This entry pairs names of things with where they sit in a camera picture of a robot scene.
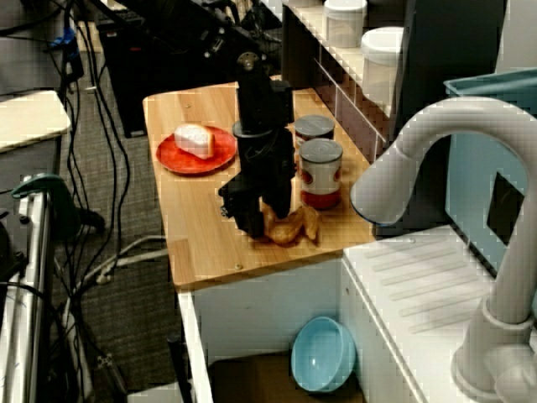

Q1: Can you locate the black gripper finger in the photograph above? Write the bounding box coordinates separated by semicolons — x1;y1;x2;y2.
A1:
262;184;293;220
232;202;266;239

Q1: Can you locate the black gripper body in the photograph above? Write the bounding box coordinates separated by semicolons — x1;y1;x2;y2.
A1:
216;123;295;219

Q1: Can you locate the toy chicken wing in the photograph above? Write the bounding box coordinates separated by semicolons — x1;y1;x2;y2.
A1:
262;205;322;247

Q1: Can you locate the tomato can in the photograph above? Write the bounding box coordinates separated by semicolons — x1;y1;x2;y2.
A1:
298;138;344;211

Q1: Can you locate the red plate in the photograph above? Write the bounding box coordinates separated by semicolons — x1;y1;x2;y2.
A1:
155;124;237;176

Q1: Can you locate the beans can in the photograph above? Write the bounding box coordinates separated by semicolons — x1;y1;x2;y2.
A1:
293;116;336;146

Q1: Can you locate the white toy kitchen cabinet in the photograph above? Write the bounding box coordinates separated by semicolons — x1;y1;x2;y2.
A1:
178;224;537;403

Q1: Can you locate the dark tiled backsplash with shelf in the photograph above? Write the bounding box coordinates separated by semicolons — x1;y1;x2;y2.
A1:
281;0;394;165

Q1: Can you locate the black box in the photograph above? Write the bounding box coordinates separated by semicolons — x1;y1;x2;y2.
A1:
96;10;195;139

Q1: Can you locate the large white plastic jar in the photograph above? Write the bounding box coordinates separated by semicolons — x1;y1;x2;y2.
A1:
360;27;404;106

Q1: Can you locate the light blue bowl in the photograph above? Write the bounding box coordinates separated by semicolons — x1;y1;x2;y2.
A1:
290;317;357;392

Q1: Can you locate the small white plastic jar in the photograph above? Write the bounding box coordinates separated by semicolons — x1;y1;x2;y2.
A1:
322;0;368;48

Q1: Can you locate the teal plastic bin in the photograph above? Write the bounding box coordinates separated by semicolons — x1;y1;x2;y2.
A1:
443;69;537;274

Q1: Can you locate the grey toy faucet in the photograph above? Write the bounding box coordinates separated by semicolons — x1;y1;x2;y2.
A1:
350;97;537;400

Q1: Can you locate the blue tape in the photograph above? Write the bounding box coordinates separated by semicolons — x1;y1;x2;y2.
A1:
48;27;80;60

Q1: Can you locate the white desk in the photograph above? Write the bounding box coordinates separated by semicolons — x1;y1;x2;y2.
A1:
0;90;70;154

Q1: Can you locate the white cable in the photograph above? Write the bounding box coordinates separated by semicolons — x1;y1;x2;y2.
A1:
79;234;169;286

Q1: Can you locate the black cable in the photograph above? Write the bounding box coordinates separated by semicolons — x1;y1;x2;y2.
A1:
75;16;132;253

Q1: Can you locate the dark grey post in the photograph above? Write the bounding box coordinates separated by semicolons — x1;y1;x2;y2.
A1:
392;0;508;146

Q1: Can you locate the aluminium frame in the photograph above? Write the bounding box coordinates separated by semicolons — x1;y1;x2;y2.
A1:
0;180;55;403

